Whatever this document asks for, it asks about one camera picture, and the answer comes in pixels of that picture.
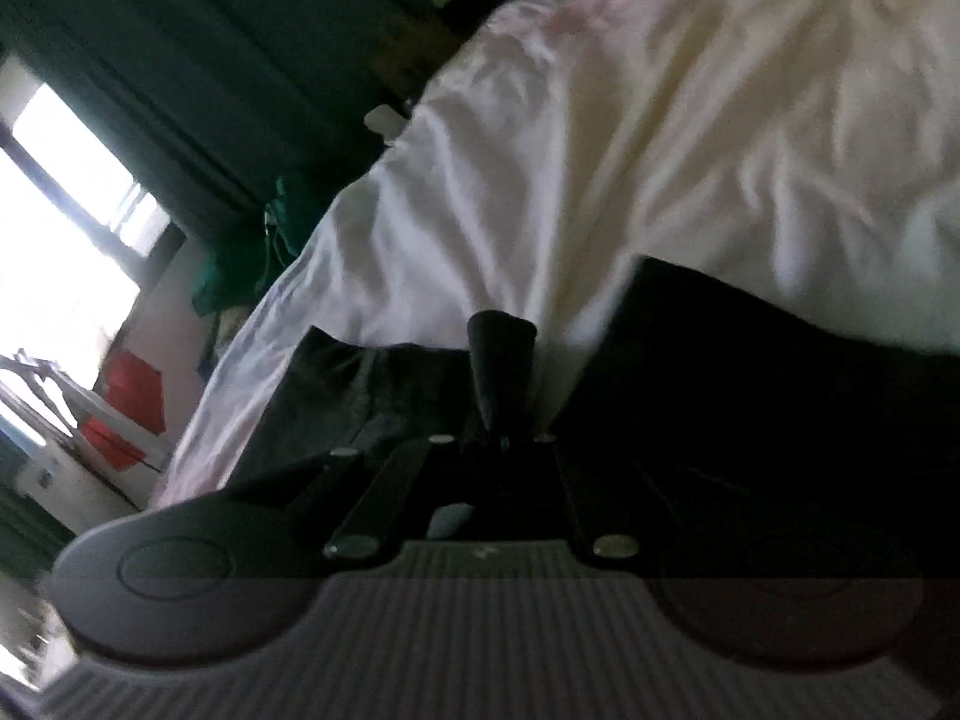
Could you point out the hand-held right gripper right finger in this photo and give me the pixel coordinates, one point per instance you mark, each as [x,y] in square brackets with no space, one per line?
[519,360]

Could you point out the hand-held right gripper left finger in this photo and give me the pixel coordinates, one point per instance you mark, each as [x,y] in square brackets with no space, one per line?
[487,360]

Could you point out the black smooth garment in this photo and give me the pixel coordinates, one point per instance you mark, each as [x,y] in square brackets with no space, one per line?
[712,405]

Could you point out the green clothes pile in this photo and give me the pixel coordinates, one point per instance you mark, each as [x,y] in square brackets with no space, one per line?
[255,247]

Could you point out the pastel bed blanket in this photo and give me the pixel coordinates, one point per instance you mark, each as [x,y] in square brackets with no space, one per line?
[637,127]

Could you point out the brown paper bag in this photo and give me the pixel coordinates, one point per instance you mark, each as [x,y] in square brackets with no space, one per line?
[416,52]

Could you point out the red hexagonal cushion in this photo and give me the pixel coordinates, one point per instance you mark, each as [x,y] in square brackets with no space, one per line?
[127,405]

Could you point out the white appliance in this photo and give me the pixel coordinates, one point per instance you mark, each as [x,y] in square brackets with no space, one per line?
[67,476]

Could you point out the teal curtain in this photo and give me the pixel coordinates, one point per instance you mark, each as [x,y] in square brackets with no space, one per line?
[187,37]
[26,532]

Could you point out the dark framed window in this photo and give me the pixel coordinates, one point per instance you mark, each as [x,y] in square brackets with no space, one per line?
[60,225]

